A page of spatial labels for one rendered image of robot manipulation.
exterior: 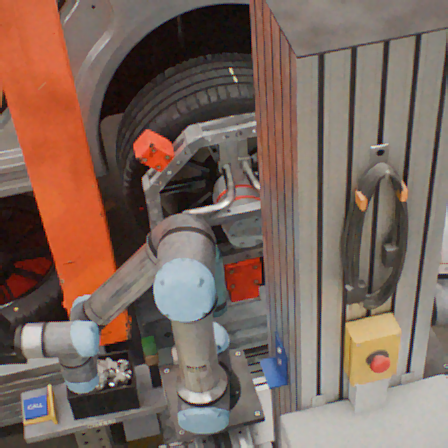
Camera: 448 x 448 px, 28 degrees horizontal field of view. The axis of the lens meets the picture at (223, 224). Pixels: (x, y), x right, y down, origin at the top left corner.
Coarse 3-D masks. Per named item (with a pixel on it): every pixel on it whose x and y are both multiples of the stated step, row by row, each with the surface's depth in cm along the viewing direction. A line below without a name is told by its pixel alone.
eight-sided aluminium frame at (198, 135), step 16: (192, 128) 253; (208, 128) 254; (224, 128) 252; (240, 128) 251; (176, 144) 255; (192, 144) 251; (208, 144) 253; (176, 160) 254; (144, 176) 262; (160, 176) 256; (144, 192) 262; (160, 208) 265; (224, 256) 285; (240, 256) 287; (256, 256) 289
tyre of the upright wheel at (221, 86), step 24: (168, 72) 267; (192, 72) 263; (216, 72) 262; (240, 72) 262; (144, 96) 269; (168, 96) 261; (192, 96) 255; (216, 96) 253; (240, 96) 255; (120, 120) 277; (144, 120) 262; (168, 120) 255; (192, 120) 256; (120, 144) 274; (120, 168) 275; (144, 168) 264; (144, 216) 277
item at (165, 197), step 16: (192, 160) 270; (208, 160) 275; (256, 160) 275; (208, 176) 277; (256, 176) 307; (160, 192) 275; (176, 192) 276; (208, 192) 279; (176, 208) 293; (192, 208) 282; (224, 240) 292
